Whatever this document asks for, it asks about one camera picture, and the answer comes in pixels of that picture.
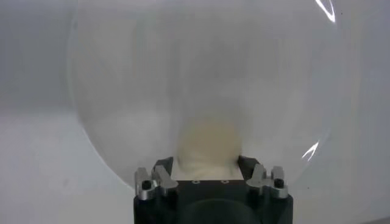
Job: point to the white steamed baozi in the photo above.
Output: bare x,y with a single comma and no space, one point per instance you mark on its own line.
210,146

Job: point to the round white plate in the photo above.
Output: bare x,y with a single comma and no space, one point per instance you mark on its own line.
122,91

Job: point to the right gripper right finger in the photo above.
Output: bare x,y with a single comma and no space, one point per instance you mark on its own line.
268,184

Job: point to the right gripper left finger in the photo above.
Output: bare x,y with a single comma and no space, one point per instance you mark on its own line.
152,185

